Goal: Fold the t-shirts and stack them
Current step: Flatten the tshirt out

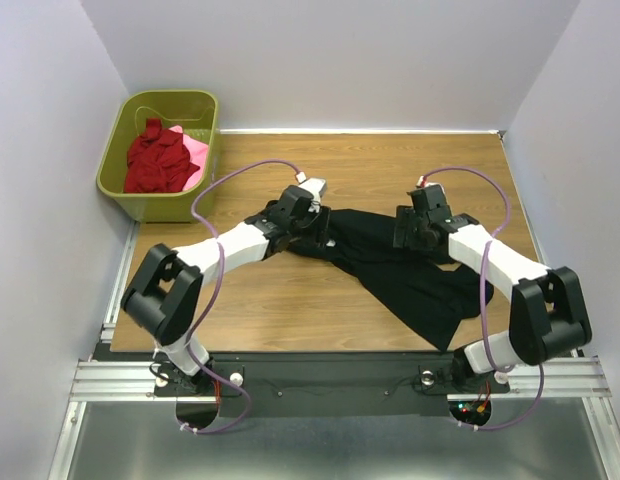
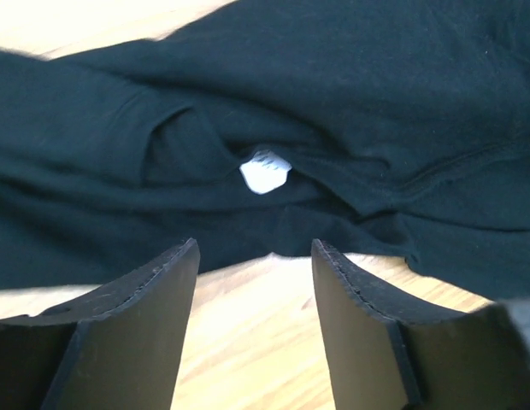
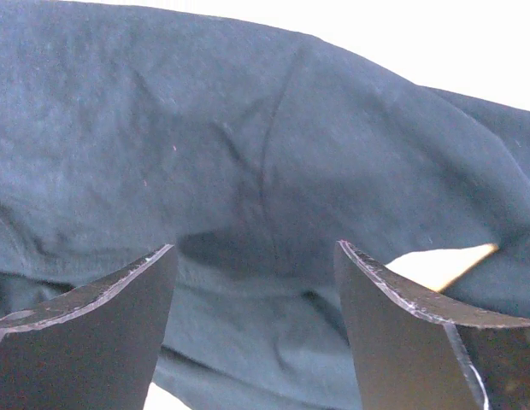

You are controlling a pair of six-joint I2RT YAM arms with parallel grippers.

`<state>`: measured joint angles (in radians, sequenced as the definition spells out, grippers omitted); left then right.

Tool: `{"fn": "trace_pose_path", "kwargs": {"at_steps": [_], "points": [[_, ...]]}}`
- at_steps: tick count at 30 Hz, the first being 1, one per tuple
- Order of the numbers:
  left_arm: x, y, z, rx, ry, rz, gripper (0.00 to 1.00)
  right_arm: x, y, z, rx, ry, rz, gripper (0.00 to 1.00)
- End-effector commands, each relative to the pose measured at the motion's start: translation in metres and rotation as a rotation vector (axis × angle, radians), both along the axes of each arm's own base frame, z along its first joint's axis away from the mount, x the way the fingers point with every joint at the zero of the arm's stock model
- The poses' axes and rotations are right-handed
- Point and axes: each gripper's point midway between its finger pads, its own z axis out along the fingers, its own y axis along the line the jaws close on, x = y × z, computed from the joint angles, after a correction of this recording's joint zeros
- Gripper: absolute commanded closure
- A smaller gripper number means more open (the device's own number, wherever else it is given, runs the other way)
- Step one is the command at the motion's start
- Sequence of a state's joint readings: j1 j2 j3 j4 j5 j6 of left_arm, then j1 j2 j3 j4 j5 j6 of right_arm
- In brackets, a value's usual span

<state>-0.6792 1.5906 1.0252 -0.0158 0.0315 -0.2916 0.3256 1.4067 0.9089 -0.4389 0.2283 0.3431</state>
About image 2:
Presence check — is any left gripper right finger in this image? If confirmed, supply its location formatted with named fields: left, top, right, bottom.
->
left=312, top=240, right=530, bottom=410

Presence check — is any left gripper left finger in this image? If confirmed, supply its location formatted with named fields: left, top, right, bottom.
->
left=0, top=240, right=200, bottom=410

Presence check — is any black t shirt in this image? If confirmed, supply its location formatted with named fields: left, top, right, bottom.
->
left=0, top=1, right=530, bottom=300

